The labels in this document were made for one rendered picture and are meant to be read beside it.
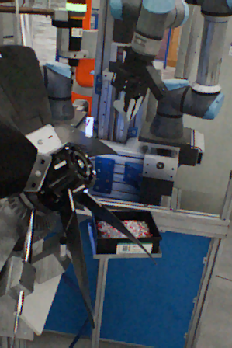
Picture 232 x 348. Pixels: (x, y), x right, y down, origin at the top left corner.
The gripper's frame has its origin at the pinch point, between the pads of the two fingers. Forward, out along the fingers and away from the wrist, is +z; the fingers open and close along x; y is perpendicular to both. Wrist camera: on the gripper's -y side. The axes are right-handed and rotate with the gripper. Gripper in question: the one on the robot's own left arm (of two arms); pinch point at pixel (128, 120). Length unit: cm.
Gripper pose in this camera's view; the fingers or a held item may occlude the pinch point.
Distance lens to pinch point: 116.2
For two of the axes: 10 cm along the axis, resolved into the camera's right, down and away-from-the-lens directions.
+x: -6.0, 2.8, -7.5
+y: -7.5, -5.1, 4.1
